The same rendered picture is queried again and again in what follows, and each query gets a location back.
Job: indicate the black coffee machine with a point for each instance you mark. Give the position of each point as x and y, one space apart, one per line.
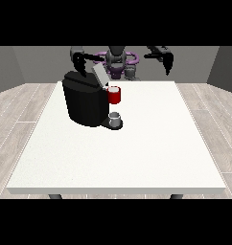
84 102

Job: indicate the red pod holder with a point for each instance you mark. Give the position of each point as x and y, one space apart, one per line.
114 95

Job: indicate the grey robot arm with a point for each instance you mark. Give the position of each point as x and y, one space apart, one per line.
157 48
77 49

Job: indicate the small grey coffee pod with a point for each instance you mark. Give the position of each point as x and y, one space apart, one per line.
130 72

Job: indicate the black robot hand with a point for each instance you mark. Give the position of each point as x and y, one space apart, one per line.
79 63
168 62

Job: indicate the grey robot trunk purple rings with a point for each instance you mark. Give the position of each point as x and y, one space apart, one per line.
115 60

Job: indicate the pale grey machine lid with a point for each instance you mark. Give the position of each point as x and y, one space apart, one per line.
100 75

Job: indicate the small grey cup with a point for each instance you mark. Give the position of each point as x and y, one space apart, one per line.
114 119

